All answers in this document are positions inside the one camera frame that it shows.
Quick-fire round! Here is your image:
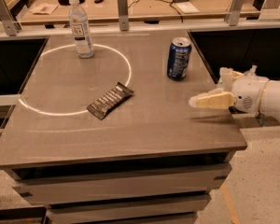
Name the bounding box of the left metal bracket post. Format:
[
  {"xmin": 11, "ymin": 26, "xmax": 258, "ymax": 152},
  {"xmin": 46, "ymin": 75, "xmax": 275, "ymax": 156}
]
[{"xmin": 0, "ymin": 0, "xmax": 21, "ymax": 36}]

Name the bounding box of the clear sanitizer pump bottle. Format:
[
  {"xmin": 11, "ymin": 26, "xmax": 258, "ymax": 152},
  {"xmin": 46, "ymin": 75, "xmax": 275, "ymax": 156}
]
[{"xmin": 244, "ymin": 64, "xmax": 258, "ymax": 76}]

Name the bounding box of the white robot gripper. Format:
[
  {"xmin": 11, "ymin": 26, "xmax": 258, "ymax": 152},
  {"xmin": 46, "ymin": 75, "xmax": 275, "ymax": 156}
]
[{"xmin": 189, "ymin": 67, "xmax": 269, "ymax": 113}]

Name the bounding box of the black rxbar chocolate bar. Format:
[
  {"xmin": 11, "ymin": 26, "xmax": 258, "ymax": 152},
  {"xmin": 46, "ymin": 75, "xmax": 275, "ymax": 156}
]
[{"xmin": 87, "ymin": 82, "xmax": 134, "ymax": 120}]

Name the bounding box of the blue pepsi can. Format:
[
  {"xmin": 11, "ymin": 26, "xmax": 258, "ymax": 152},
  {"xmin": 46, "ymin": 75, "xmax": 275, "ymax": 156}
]
[{"xmin": 167, "ymin": 37, "xmax": 191, "ymax": 80}]

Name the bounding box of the clear tea water bottle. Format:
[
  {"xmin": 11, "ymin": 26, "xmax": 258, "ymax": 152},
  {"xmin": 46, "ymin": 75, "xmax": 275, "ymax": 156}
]
[{"xmin": 68, "ymin": 0, "xmax": 94, "ymax": 58}]

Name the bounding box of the middle metal bracket post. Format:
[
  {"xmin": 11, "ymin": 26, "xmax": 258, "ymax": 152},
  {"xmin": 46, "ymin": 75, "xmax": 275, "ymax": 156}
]
[{"xmin": 117, "ymin": 0, "xmax": 129, "ymax": 31}]

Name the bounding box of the white paper sheet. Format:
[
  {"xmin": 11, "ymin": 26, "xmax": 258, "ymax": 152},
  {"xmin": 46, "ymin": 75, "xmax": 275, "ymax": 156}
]
[{"xmin": 176, "ymin": 2, "xmax": 199, "ymax": 14}]

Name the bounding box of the upper grey cabinet drawer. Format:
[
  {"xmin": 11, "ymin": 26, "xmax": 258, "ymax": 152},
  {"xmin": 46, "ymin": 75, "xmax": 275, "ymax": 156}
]
[{"xmin": 15, "ymin": 163, "xmax": 231, "ymax": 205}]

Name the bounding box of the grey cabinet drawer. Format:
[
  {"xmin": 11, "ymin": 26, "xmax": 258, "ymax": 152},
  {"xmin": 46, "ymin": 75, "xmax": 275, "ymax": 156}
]
[
  {"xmin": 15, "ymin": 163, "xmax": 231, "ymax": 205},
  {"xmin": 48, "ymin": 194, "xmax": 210, "ymax": 224}
]

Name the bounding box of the tan paper packet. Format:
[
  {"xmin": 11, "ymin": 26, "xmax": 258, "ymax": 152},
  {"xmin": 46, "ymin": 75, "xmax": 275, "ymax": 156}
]
[{"xmin": 32, "ymin": 4, "xmax": 58, "ymax": 15}]

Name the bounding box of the metal bracket post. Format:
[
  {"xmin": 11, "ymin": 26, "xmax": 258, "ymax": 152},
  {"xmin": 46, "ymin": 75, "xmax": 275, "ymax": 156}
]
[
  {"xmin": 225, "ymin": 0, "xmax": 244, "ymax": 26},
  {"xmin": 0, "ymin": 0, "xmax": 21, "ymax": 36},
  {"xmin": 117, "ymin": 0, "xmax": 129, "ymax": 31}
]

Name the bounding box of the small black device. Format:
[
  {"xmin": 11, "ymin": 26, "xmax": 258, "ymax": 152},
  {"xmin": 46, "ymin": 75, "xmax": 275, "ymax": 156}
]
[{"xmin": 94, "ymin": 0, "xmax": 104, "ymax": 4}]

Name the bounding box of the right metal bracket post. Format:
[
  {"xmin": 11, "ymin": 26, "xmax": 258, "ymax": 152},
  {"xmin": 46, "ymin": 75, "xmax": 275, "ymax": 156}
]
[{"xmin": 225, "ymin": 0, "xmax": 244, "ymax": 26}]

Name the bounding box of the lower grey cabinet drawer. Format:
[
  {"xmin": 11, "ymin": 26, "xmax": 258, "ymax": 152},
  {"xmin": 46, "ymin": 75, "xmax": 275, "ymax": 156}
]
[{"xmin": 48, "ymin": 194, "xmax": 210, "ymax": 224}]

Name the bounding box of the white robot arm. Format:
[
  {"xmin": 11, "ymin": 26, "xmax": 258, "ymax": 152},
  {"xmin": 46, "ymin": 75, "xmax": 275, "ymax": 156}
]
[{"xmin": 189, "ymin": 65, "xmax": 280, "ymax": 122}]

